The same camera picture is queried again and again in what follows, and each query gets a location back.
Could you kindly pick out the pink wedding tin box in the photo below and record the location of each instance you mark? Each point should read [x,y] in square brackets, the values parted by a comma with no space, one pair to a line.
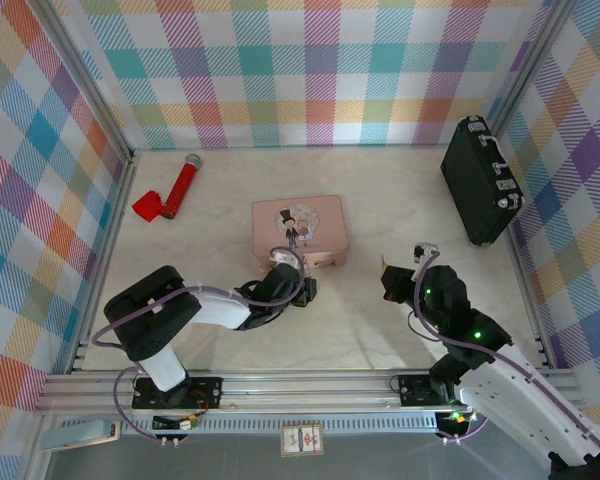
[300,220]

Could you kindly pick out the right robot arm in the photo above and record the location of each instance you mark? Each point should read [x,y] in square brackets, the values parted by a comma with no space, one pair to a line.
[530,410]

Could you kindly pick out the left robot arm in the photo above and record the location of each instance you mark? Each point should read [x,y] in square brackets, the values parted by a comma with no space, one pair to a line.
[180,310]

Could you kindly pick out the black briefcase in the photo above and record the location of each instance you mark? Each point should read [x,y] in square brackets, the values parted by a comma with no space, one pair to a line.
[475,185]

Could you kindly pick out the playing card box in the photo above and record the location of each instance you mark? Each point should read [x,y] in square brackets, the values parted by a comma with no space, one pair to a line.
[302,440]

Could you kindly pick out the red toy microphone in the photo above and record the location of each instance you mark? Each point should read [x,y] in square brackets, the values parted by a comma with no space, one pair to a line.
[181,187]

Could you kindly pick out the red block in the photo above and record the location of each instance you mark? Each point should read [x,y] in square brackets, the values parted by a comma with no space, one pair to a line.
[147,206]

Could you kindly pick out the teal flat device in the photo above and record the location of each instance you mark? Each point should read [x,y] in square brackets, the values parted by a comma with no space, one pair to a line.
[80,434]

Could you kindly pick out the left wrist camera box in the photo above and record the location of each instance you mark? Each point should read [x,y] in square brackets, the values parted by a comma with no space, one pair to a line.
[285,258]

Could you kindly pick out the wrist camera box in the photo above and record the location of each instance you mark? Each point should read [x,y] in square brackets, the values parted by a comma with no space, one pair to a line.
[285,258]
[426,250]

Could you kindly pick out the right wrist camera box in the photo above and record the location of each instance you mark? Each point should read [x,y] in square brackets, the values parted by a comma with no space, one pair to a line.
[426,250]

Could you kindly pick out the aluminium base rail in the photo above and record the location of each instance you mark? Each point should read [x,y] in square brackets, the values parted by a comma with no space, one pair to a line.
[305,395]

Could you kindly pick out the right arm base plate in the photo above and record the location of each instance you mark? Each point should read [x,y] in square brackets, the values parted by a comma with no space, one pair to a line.
[415,390]

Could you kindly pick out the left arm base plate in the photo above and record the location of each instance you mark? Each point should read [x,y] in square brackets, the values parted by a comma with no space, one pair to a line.
[207,392]

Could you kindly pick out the aluminium frame post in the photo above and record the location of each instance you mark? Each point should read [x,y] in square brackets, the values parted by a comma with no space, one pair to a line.
[530,70]
[87,80]

